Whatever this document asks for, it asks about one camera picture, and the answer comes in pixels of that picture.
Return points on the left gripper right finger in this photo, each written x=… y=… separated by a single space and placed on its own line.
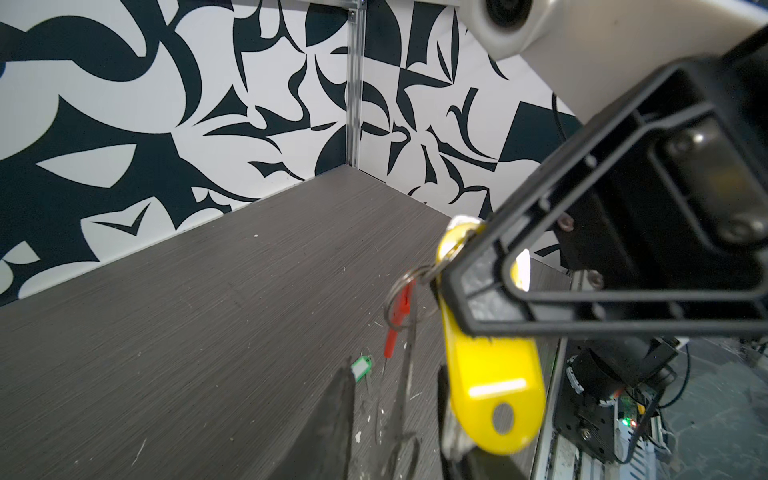
x=460 y=457

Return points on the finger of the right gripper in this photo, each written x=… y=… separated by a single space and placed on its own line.
x=512 y=279

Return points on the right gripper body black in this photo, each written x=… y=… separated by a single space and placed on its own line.
x=667 y=185

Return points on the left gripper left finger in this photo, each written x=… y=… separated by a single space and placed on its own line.
x=322 y=449

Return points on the metal keyring with red grip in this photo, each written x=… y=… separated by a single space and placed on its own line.
x=398 y=447

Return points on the yellow capped key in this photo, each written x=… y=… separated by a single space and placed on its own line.
x=497 y=388

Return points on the green capped key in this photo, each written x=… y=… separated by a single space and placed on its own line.
x=361 y=367

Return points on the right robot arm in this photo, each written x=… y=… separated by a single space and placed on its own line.
x=618 y=366

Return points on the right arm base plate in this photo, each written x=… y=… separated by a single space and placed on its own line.
x=602 y=430

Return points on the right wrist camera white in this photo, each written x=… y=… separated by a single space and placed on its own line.
x=589 y=53

